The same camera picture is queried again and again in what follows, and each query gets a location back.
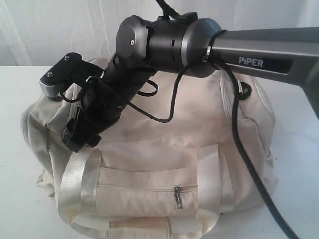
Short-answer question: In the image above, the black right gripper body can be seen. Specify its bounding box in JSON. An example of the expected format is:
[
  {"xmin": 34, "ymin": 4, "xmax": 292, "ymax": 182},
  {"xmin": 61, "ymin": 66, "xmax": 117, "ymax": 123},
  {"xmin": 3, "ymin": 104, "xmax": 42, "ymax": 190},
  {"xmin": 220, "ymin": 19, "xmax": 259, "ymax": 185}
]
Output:
[{"xmin": 73, "ymin": 72, "xmax": 130, "ymax": 142}]

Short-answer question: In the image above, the cream fabric duffel bag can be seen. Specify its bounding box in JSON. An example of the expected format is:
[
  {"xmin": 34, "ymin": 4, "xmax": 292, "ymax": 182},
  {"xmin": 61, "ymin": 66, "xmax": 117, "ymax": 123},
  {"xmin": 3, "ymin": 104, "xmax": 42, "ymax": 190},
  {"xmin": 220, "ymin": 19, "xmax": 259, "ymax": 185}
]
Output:
[{"xmin": 21, "ymin": 71, "xmax": 263, "ymax": 239}]

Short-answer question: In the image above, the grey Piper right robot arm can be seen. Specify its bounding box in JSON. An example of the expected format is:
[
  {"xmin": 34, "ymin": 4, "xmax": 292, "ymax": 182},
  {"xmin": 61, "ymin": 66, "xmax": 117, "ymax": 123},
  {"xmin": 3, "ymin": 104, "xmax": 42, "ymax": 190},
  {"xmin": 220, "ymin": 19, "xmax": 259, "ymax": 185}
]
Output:
[{"xmin": 62, "ymin": 13, "xmax": 319, "ymax": 152}]

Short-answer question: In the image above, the white backdrop curtain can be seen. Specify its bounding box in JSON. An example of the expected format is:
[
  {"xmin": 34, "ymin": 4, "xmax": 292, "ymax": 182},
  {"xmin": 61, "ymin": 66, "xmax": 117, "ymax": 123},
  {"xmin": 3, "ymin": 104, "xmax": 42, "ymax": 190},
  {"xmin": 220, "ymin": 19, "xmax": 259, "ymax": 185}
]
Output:
[{"xmin": 0, "ymin": 0, "xmax": 319, "ymax": 66}]

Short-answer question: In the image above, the dark pocket zipper pull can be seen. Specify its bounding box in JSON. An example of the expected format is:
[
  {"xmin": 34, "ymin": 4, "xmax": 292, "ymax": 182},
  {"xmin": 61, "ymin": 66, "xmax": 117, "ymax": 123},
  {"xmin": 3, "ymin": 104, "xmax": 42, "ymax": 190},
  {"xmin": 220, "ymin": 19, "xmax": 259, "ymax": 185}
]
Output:
[{"xmin": 174, "ymin": 186, "xmax": 183, "ymax": 209}]

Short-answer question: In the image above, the thin black camera cable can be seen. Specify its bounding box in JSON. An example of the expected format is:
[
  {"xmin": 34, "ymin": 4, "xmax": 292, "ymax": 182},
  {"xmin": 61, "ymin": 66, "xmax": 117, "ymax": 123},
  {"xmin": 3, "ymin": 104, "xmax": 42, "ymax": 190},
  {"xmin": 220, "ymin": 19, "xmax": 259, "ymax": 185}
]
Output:
[{"xmin": 57, "ymin": 62, "xmax": 197, "ymax": 123}]

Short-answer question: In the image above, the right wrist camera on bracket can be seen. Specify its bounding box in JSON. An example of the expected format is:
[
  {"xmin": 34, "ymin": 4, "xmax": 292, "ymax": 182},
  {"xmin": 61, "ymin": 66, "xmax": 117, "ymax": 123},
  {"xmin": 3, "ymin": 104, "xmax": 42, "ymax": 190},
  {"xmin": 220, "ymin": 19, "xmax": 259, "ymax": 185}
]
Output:
[{"xmin": 39, "ymin": 52, "xmax": 103, "ymax": 98}]

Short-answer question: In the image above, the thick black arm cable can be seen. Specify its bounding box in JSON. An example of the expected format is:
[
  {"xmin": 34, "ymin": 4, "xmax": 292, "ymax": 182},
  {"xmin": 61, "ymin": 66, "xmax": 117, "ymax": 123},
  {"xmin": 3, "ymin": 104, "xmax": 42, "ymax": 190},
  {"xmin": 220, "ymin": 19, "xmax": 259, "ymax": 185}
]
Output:
[{"xmin": 154, "ymin": 0, "xmax": 302, "ymax": 239}]

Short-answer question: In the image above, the black right strap D-ring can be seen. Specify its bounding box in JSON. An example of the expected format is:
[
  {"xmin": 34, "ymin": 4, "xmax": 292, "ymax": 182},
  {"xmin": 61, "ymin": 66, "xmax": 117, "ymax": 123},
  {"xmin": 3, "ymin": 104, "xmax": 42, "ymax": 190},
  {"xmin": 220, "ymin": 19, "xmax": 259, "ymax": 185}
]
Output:
[{"xmin": 239, "ymin": 82, "xmax": 253, "ymax": 100}]

